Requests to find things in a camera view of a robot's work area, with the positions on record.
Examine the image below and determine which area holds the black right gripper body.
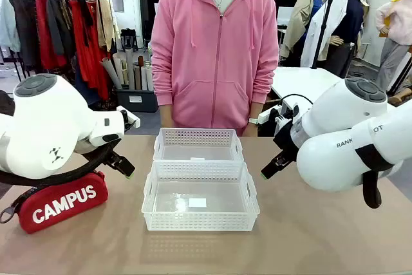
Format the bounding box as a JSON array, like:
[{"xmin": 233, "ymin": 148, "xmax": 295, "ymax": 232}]
[{"xmin": 272, "ymin": 119, "xmax": 303, "ymax": 162}]

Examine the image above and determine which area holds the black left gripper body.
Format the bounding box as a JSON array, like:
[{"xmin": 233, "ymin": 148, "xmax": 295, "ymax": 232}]
[{"xmin": 108, "ymin": 149, "xmax": 127, "ymax": 169}]

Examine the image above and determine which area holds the red Campus pencil pouch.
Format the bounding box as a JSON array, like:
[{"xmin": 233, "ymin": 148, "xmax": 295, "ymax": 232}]
[{"xmin": 0, "ymin": 171, "xmax": 109, "ymax": 234}]

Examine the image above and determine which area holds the person's left hand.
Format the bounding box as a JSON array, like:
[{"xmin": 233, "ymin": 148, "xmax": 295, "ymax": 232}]
[{"xmin": 242, "ymin": 122, "xmax": 259, "ymax": 137}]

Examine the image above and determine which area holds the person's right hand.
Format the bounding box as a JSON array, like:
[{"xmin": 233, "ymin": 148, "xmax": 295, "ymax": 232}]
[{"xmin": 159, "ymin": 104, "xmax": 174, "ymax": 129}]

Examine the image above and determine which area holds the black storage bin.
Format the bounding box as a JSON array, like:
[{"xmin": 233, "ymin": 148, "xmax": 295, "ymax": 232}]
[{"xmin": 115, "ymin": 88, "xmax": 160, "ymax": 114}]

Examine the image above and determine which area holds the white background table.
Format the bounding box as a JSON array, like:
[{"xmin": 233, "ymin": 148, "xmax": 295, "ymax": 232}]
[{"xmin": 271, "ymin": 66, "xmax": 347, "ymax": 105}]

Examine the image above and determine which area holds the white perforated basket, plain floor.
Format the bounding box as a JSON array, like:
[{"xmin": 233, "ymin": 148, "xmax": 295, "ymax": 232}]
[{"xmin": 153, "ymin": 127, "xmax": 245, "ymax": 164}]

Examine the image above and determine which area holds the slanted grey paper roll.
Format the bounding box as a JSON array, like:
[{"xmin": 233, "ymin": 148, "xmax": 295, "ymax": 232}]
[{"xmin": 100, "ymin": 57, "xmax": 124, "ymax": 90}]

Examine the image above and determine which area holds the white perforated basket, floor sticker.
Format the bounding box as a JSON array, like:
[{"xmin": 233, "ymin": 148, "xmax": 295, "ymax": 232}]
[{"xmin": 141, "ymin": 159, "xmax": 261, "ymax": 232}]

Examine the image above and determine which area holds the white paper roll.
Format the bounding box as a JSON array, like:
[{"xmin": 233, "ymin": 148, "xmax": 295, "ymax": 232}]
[{"xmin": 141, "ymin": 65, "xmax": 155, "ymax": 92}]

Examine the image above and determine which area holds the brown paper roll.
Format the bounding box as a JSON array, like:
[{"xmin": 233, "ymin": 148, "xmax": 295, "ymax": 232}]
[{"xmin": 137, "ymin": 55, "xmax": 145, "ymax": 91}]

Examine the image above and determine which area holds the tall grey paper roll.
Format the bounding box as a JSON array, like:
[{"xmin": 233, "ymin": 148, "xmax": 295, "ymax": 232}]
[{"xmin": 124, "ymin": 48, "xmax": 136, "ymax": 91}]

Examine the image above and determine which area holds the long red hanging dress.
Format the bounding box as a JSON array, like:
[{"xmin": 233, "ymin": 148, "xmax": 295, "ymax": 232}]
[{"xmin": 68, "ymin": 0, "xmax": 112, "ymax": 101}]

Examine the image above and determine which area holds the person in pink hoodie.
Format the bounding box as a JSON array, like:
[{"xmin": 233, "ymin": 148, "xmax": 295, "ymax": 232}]
[{"xmin": 149, "ymin": 0, "xmax": 280, "ymax": 137}]

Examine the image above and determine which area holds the black tripod pole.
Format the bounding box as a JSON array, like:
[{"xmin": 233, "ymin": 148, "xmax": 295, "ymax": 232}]
[{"xmin": 310, "ymin": 0, "xmax": 336, "ymax": 70}]

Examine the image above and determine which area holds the black folding stool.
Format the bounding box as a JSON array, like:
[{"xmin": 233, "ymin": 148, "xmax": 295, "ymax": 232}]
[{"xmin": 120, "ymin": 28, "xmax": 140, "ymax": 53}]

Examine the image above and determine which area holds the mannequin in beige coat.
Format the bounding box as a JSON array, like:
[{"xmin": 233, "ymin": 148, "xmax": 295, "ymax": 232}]
[{"xmin": 279, "ymin": 0, "xmax": 335, "ymax": 68}]

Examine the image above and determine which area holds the mannequin in white coat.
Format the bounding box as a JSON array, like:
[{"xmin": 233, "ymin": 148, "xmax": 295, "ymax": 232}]
[{"xmin": 300, "ymin": 0, "xmax": 371, "ymax": 79}]

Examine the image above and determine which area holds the black jacket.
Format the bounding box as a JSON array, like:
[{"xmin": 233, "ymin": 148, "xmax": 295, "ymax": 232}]
[{"xmin": 0, "ymin": 90, "xmax": 16, "ymax": 117}]

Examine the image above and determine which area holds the beige hanging garment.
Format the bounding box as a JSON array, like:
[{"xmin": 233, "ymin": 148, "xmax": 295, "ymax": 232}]
[{"xmin": 95, "ymin": 0, "xmax": 119, "ymax": 53}]

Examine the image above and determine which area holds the red hanging jacket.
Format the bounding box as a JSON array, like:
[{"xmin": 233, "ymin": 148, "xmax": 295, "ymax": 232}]
[{"xmin": 35, "ymin": 0, "xmax": 67, "ymax": 70}]

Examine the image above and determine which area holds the grey hanging garment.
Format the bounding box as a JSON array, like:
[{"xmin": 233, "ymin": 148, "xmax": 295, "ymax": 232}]
[{"xmin": 46, "ymin": 0, "xmax": 75, "ymax": 56}]

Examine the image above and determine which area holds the mannequin in pink top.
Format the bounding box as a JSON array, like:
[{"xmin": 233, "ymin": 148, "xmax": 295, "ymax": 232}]
[{"xmin": 374, "ymin": 0, "xmax": 412, "ymax": 92}]

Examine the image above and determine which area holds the dark brown hanging garment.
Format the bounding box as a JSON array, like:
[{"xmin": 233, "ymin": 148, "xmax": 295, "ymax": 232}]
[{"xmin": 11, "ymin": 0, "xmax": 42, "ymax": 68}]

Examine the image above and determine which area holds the light blue hanging garment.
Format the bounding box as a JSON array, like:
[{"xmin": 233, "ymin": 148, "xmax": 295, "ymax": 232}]
[{"xmin": 0, "ymin": 0, "xmax": 21, "ymax": 53}]

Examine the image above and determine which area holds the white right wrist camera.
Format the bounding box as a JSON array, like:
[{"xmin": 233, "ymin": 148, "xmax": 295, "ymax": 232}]
[{"xmin": 257, "ymin": 102, "xmax": 302, "ymax": 128}]

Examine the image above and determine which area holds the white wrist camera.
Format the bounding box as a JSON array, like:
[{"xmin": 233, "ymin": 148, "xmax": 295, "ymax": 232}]
[
  {"xmin": 257, "ymin": 102, "xmax": 302, "ymax": 128},
  {"xmin": 116, "ymin": 105, "xmax": 142, "ymax": 131}
]

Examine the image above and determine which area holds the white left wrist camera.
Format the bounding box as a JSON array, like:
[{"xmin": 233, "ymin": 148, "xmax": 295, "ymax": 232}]
[{"xmin": 116, "ymin": 105, "xmax": 142, "ymax": 131}]

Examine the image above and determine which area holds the thin black camera cable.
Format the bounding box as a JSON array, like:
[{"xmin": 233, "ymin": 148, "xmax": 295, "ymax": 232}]
[{"xmin": 279, "ymin": 93, "xmax": 314, "ymax": 108}]

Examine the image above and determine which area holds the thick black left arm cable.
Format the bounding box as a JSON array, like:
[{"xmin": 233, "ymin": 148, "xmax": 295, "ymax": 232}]
[{"xmin": 0, "ymin": 141, "xmax": 122, "ymax": 189}]

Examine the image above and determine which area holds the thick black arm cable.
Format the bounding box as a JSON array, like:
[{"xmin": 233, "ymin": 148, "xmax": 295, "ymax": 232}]
[
  {"xmin": 0, "ymin": 141, "xmax": 122, "ymax": 189},
  {"xmin": 355, "ymin": 144, "xmax": 396, "ymax": 210}
]

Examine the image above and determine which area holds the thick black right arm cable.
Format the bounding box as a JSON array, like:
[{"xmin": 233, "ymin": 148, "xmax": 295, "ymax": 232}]
[{"xmin": 355, "ymin": 144, "xmax": 396, "ymax": 210}]

